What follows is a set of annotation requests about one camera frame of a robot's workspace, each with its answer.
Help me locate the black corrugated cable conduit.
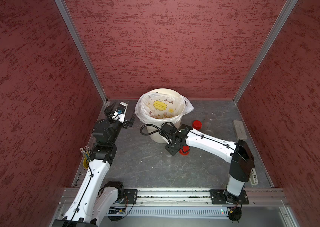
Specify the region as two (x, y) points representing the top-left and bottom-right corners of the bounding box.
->
(139, 122), (178, 145)

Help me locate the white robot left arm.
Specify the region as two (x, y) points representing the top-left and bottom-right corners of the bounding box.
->
(52, 115), (134, 227)

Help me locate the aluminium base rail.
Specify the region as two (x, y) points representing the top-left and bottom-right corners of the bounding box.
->
(60, 187), (289, 206)

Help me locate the white printed bin liner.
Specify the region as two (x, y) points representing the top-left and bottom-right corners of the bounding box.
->
(134, 89), (194, 128)

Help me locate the yellow pencil cup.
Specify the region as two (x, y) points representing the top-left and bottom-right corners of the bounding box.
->
(80, 146), (91, 169)

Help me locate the grey rectangular pad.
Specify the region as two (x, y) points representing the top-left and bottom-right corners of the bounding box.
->
(232, 120), (247, 141)

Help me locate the cream plastic trash bin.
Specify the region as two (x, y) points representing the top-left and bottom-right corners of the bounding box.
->
(140, 88), (187, 144)

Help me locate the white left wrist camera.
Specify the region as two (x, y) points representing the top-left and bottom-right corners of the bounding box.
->
(111, 102), (128, 123)

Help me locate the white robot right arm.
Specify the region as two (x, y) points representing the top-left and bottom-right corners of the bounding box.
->
(159, 123), (254, 204)

